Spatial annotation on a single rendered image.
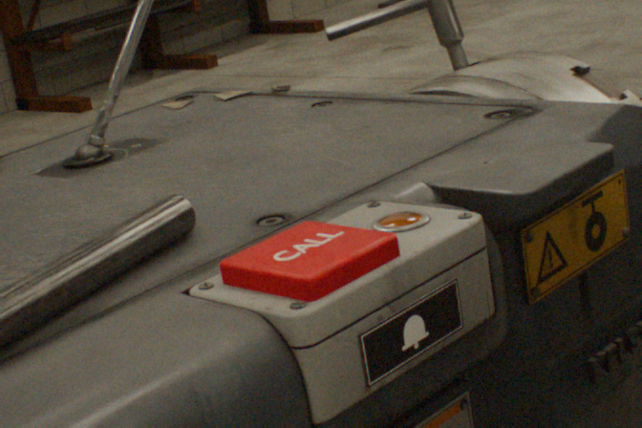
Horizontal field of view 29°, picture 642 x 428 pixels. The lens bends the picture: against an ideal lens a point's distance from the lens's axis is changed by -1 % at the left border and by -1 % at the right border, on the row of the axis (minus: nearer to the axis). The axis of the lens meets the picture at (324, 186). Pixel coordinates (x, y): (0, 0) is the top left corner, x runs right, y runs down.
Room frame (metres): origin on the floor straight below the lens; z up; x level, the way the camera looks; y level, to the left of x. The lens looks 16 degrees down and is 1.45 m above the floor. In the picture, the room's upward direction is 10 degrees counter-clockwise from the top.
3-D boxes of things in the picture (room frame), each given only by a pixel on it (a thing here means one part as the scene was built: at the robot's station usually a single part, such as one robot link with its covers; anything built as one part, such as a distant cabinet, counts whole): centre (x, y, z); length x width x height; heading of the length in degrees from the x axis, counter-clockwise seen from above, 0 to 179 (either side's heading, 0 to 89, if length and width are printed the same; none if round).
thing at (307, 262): (0.54, 0.01, 1.26); 0.06 x 0.06 x 0.02; 44
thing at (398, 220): (0.58, -0.03, 1.26); 0.02 x 0.02 x 0.01
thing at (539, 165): (0.66, -0.11, 1.24); 0.09 x 0.08 x 0.03; 134
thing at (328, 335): (0.56, 0.00, 1.23); 0.13 x 0.08 x 0.05; 134
